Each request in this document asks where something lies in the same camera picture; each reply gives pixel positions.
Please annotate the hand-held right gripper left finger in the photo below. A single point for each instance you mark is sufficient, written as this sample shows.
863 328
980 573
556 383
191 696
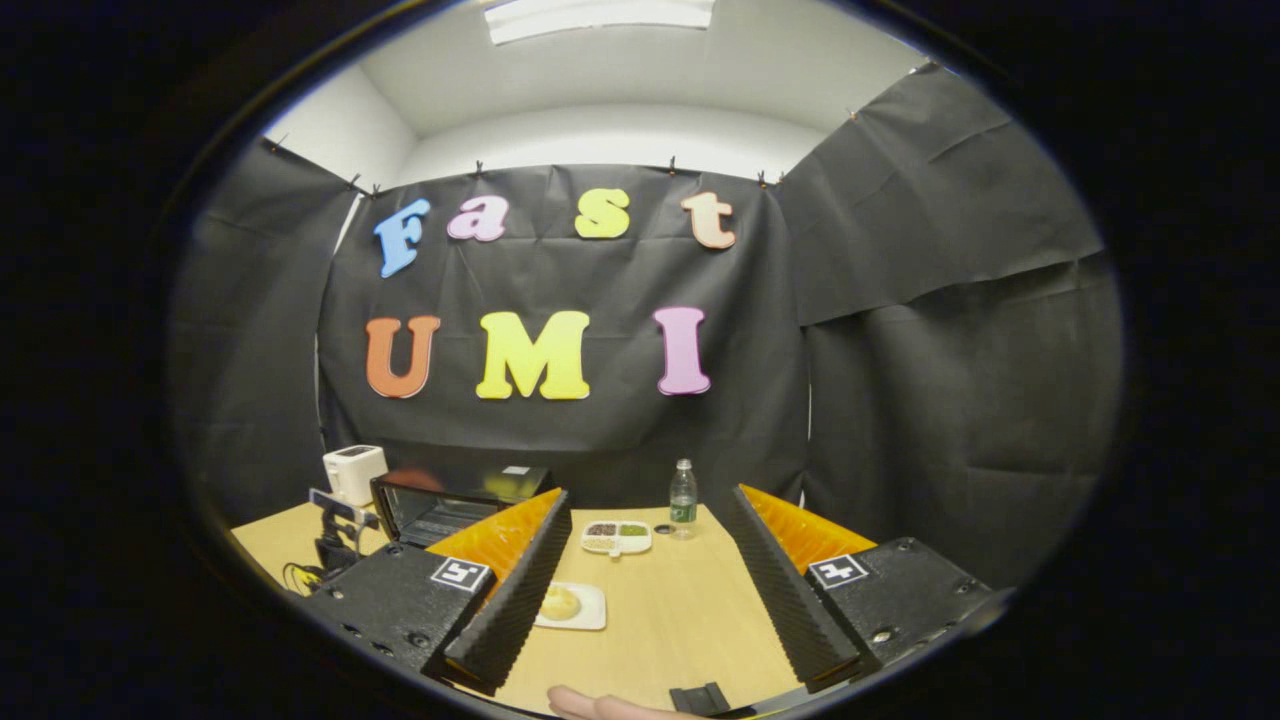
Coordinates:
505 615

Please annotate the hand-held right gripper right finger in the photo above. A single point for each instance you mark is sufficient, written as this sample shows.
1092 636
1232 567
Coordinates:
790 600

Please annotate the round bread bun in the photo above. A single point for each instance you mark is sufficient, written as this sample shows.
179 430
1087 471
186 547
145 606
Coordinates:
562 603

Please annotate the black electric oven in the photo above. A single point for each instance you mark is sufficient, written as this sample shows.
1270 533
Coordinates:
440 505

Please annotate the white toaster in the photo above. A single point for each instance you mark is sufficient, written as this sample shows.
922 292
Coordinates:
352 475

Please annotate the white square plate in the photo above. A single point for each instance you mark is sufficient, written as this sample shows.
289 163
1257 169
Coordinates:
593 610

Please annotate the white divided dish with grains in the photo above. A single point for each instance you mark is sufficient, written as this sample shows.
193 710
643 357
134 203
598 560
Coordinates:
617 538

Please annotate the clear plastic water bottle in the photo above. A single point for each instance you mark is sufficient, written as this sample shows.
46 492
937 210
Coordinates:
683 505

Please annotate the ceiling light panel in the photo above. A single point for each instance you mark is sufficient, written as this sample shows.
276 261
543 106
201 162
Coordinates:
600 15

